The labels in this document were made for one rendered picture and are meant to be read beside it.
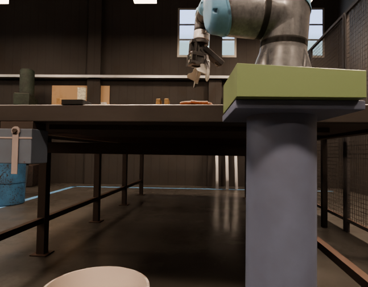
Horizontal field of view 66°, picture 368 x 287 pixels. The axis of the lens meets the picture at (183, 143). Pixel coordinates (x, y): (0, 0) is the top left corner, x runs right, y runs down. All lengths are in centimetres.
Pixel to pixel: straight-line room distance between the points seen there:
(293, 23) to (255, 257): 56
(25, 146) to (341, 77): 95
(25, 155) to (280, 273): 86
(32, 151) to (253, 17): 81
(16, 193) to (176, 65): 433
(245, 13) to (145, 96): 621
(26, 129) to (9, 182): 347
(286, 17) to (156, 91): 619
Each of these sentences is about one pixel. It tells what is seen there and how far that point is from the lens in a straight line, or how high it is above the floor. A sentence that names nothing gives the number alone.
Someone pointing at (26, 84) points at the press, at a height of 218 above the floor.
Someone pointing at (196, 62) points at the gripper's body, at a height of 116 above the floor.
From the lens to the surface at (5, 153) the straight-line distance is 115.
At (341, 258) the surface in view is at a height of 27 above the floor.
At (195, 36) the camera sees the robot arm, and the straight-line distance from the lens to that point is 137.
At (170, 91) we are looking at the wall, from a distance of 684.
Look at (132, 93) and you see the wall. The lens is 696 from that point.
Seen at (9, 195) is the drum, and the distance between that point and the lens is 459.
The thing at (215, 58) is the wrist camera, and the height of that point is 119.
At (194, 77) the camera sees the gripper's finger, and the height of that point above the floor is 112.
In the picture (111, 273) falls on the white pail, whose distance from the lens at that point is 108.
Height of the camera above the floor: 75
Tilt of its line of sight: 2 degrees up
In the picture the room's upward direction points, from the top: 1 degrees clockwise
